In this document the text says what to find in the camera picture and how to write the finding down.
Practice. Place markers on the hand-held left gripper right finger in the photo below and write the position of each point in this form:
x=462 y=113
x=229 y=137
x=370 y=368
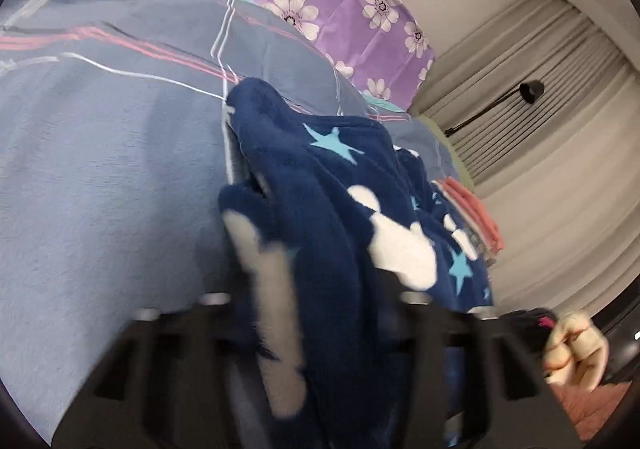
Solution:
x=415 y=329

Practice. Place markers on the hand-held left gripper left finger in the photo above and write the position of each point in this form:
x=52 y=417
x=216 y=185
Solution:
x=210 y=329

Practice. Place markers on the navy star-print fleece garment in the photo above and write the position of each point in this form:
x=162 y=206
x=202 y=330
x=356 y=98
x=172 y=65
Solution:
x=325 y=189

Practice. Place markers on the pink folded clothes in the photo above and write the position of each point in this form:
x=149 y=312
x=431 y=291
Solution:
x=475 y=209

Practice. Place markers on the person's right hand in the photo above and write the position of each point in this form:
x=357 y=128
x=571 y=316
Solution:
x=575 y=349

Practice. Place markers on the person's pink fuzzy clothing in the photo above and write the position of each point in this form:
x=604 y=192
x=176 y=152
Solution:
x=595 y=409

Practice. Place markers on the light green cloth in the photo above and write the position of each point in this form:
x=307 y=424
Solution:
x=450 y=154

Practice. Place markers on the white pleated curtain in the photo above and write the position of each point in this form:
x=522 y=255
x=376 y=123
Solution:
x=550 y=154

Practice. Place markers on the blue-grey striped bed cover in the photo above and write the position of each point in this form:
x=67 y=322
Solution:
x=100 y=154

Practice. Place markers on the black gooseneck lamp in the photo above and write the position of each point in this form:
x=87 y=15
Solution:
x=531 y=91

